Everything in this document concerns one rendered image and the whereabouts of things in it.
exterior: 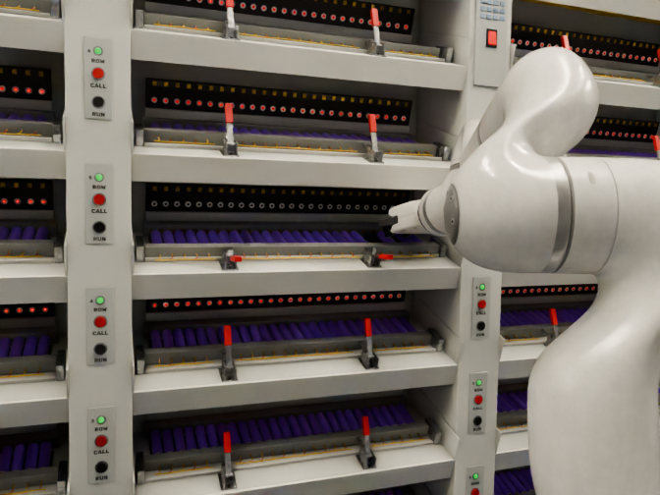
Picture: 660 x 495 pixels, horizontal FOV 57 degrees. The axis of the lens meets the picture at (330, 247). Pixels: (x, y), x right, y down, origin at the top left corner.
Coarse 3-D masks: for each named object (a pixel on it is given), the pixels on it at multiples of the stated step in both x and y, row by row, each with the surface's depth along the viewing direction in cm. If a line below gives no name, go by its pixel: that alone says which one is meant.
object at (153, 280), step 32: (448, 256) 121; (160, 288) 98; (192, 288) 100; (224, 288) 102; (256, 288) 104; (288, 288) 106; (320, 288) 108; (352, 288) 110; (384, 288) 113; (416, 288) 115; (448, 288) 118
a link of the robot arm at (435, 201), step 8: (456, 168) 96; (448, 176) 97; (448, 184) 96; (432, 192) 100; (440, 192) 97; (432, 200) 99; (440, 200) 96; (432, 208) 99; (440, 208) 97; (432, 216) 99; (440, 216) 97; (432, 224) 101; (440, 224) 99
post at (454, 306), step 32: (448, 0) 120; (448, 32) 121; (448, 96) 121; (480, 96) 116; (416, 128) 133; (448, 128) 121; (416, 192) 133; (448, 320) 121; (480, 352) 120; (448, 416) 122; (480, 448) 121; (448, 480) 122
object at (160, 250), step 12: (144, 252) 101; (156, 252) 102; (168, 252) 102; (180, 252) 103; (192, 252) 104; (204, 252) 104; (216, 252) 105; (240, 252) 107; (252, 252) 107; (264, 252) 108; (276, 252) 109; (288, 252) 109; (300, 252) 110; (312, 252) 111; (324, 252) 112; (336, 252) 113; (348, 252) 114; (360, 252) 115; (384, 252) 116; (396, 252) 117; (408, 252) 118; (420, 252) 118; (432, 252) 120
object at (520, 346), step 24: (504, 288) 141; (528, 288) 143; (552, 288) 145; (576, 288) 148; (504, 312) 140; (528, 312) 141; (552, 312) 129; (576, 312) 144; (504, 336) 130; (528, 336) 132; (552, 336) 129; (504, 360) 122; (528, 360) 124
